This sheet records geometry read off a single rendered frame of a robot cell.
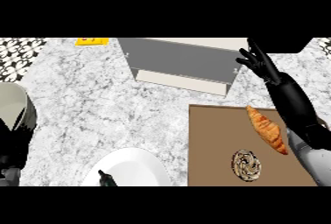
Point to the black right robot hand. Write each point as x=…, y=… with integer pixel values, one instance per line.
x=261, y=65

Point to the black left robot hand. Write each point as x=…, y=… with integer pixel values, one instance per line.
x=107, y=180

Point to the black appliance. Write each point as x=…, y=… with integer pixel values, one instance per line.
x=280, y=45

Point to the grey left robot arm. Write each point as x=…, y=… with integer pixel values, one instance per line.
x=15, y=102

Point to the brown rectangular tray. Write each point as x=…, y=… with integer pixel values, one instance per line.
x=215, y=137

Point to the white plate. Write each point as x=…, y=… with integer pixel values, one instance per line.
x=133, y=169

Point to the grey and cream tiered shelf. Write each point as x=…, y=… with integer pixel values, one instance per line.
x=181, y=59

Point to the yellow box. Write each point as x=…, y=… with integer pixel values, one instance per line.
x=91, y=41

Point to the golden croissant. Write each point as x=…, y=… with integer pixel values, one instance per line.
x=266, y=129

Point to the round swirl pastry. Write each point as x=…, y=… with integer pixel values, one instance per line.
x=246, y=165

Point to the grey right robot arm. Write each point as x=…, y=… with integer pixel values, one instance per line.
x=297, y=110

